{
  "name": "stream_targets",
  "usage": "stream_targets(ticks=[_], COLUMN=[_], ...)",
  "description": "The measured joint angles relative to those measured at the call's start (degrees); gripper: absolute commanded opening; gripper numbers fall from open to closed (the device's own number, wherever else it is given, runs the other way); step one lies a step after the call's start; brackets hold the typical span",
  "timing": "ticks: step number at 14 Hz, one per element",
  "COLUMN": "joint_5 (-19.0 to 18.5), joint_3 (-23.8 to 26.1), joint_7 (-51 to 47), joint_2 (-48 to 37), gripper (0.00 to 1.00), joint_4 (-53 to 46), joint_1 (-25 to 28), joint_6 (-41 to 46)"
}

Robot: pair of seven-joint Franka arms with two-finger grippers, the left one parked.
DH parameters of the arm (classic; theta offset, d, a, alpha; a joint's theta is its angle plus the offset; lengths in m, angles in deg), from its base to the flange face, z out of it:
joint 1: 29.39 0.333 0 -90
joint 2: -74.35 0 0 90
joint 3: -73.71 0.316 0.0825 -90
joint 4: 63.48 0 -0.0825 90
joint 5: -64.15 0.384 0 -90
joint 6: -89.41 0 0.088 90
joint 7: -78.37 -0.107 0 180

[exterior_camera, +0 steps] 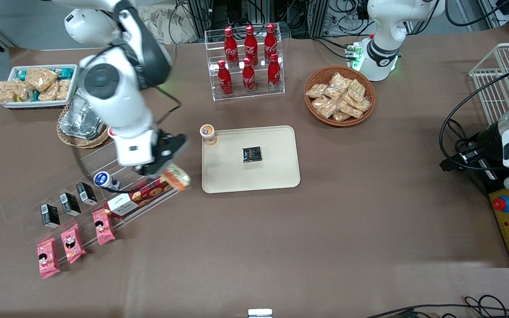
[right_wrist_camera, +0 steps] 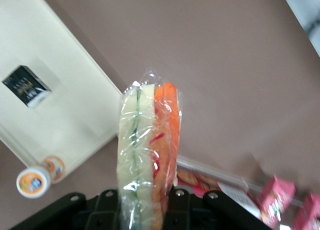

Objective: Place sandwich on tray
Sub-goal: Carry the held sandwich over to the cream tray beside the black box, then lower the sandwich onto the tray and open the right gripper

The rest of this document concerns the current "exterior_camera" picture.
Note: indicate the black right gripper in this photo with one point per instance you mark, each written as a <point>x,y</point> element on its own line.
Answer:
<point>169,149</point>

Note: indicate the sandwich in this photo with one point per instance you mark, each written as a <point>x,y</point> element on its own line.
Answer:
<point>177,176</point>

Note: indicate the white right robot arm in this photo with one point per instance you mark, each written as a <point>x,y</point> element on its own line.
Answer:
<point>117,92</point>

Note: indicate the cream plastic serving tray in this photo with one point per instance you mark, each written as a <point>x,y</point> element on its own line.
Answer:
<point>276,172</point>

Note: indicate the red plaid cookie box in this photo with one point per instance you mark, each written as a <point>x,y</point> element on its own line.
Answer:
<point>139,198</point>

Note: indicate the blue cap small bottle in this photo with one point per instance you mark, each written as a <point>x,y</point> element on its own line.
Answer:
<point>103,179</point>

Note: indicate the small black carton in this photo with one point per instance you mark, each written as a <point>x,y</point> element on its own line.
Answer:
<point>70,203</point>
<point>87,193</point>
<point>50,215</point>

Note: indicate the orange cap small bottle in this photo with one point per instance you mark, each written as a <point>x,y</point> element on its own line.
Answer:
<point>208,133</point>

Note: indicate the pink cartoon snack packet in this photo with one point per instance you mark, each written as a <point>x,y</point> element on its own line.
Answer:
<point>73,243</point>
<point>103,226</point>
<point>48,258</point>

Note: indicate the flat wicker plate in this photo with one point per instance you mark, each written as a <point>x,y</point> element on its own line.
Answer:
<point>75,142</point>

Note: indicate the small black snack packet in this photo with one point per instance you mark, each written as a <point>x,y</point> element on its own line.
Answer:
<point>252,154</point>

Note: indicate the red cola bottle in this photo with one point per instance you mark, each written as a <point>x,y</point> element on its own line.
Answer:
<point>270,39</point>
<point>230,44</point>
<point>225,79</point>
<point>248,77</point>
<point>250,42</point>
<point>274,73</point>

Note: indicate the beige cracker snack packet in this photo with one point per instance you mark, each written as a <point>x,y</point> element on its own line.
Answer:
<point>49,93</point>
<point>63,89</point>
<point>5,92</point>
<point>40,77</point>
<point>24,91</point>

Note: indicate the white rectangular snack bin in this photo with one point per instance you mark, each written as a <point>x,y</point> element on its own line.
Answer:
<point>38,105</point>

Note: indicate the teal snack packet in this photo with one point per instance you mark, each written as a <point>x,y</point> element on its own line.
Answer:
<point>65,71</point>
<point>20,74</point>

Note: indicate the clear acrylic tiered shelf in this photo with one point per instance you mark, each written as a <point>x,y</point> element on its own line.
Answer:
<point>24,207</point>

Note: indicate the clear acrylic bottle rack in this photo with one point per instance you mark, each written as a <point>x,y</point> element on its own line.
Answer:
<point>259,95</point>

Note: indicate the crumpled beige paper bag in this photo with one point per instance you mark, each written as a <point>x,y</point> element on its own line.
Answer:
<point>166,22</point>

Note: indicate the round brown wicker basket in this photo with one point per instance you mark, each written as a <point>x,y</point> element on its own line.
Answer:
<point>312,112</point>

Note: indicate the small white black device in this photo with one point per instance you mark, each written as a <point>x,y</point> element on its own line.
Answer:
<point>260,313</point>

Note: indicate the clear-wrapped beige snack packet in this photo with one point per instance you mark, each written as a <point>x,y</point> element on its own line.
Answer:
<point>341,117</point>
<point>339,81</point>
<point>323,106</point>
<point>333,93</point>
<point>356,89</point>
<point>362,105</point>
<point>350,110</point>
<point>316,91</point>

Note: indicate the white power strip green light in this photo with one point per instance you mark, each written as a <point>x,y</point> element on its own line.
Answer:
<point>354,55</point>

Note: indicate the black robot end tool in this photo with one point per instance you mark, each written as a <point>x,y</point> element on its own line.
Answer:
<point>488,141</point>

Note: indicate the aluminium frame rack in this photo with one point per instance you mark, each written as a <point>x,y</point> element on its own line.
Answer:
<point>254,13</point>

